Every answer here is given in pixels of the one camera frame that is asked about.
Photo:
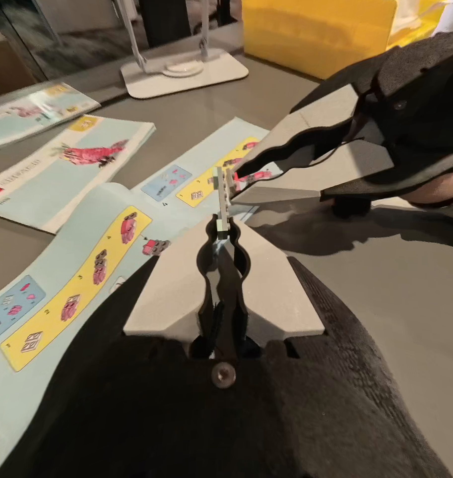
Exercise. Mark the bird cover instruction booklet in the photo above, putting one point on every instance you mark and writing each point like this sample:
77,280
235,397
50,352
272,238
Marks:
43,179

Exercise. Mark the open instruction booklet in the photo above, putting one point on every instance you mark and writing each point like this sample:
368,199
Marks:
24,392

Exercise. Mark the yellow plastic bin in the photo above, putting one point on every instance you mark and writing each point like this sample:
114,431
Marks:
304,37

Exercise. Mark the pile of white paper bags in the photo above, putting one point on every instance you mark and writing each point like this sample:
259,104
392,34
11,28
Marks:
417,18

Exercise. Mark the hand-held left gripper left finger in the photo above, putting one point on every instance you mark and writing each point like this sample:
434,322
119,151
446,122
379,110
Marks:
163,298

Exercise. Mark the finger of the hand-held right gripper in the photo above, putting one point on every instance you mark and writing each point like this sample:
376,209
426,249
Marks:
304,115
353,160

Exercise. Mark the wooden book stand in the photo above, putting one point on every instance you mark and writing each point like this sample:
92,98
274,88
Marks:
181,80

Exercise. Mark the flamingo cover instruction booklet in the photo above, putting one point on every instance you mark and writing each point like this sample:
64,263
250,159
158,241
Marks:
24,119

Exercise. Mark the person's right hand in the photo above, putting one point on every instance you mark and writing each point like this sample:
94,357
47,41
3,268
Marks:
439,186

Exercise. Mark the long grey brick plate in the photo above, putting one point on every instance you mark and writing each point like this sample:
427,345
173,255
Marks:
223,201

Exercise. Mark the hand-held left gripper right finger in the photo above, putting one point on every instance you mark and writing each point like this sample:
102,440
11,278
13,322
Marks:
282,298

